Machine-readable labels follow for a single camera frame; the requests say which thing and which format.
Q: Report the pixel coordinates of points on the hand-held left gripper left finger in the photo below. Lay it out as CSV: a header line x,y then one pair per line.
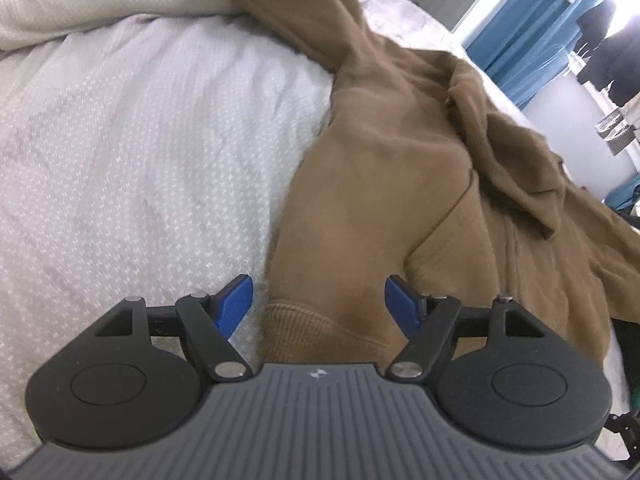
x,y
232,305

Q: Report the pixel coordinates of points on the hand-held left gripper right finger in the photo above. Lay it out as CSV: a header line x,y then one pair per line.
x,y
402,305

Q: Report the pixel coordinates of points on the brown hoodie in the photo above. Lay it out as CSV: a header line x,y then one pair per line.
x,y
390,170

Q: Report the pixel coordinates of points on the bed with white dotted sheet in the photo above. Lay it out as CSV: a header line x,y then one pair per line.
x,y
125,160

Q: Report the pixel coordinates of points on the striped black white garment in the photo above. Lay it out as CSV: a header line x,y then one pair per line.
x,y
617,132

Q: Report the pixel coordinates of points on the blue curtain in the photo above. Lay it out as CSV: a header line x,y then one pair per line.
x,y
525,35

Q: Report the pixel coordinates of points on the black hanging jacket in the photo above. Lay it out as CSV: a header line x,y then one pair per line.
x,y
610,55

